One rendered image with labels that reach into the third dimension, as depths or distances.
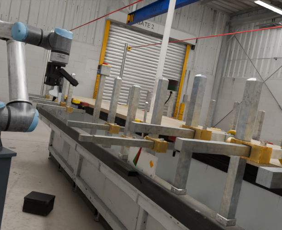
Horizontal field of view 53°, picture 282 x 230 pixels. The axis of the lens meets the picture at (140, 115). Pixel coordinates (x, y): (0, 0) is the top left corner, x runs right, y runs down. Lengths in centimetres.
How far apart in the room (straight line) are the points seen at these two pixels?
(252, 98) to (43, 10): 861
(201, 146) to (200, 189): 63
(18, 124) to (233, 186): 126
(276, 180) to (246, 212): 66
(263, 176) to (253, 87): 42
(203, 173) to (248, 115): 51
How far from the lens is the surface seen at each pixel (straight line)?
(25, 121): 179
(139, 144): 123
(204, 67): 1151
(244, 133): 92
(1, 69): 900
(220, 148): 80
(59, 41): 146
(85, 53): 935
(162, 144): 125
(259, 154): 87
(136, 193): 145
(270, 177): 54
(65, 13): 937
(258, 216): 117
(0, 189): 184
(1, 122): 175
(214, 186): 130
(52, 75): 145
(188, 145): 72
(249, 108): 91
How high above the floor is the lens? 104
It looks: 3 degrees down
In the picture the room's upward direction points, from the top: 10 degrees clockwise
